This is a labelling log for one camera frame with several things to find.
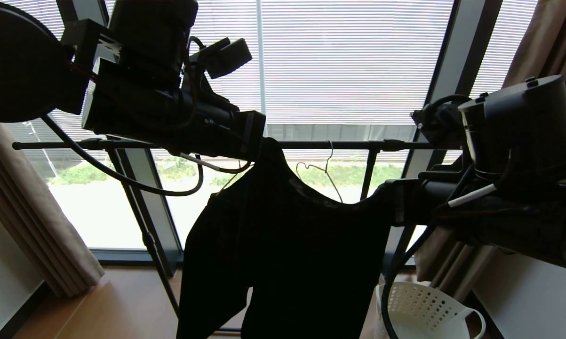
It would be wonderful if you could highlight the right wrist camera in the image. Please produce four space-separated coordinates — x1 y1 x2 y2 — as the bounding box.
410 94 468 147

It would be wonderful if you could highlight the white laundry basket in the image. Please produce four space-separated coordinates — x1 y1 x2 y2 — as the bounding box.
375 282 486 339

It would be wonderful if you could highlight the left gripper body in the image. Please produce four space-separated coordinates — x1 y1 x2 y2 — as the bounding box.
170 89 267 161

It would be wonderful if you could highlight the black clothes rack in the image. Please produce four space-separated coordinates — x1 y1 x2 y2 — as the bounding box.
12 138 464 332

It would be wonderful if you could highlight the window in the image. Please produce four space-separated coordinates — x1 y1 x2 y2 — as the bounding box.
0 0 540 266

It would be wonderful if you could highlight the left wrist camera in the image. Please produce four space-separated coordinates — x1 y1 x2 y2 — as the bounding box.
189 38 254 81

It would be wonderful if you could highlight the black garment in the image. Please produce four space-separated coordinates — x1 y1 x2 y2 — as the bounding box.
176 137 408 339

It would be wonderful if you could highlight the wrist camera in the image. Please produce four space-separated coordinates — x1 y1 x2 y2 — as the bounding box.
189 38 254 81
410 94 468 147

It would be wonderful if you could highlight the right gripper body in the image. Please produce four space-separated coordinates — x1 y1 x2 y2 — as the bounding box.
390 178 455 227

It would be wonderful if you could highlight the brown curtain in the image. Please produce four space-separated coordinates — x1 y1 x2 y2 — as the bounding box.
0 120 105 298
415 0 566 302

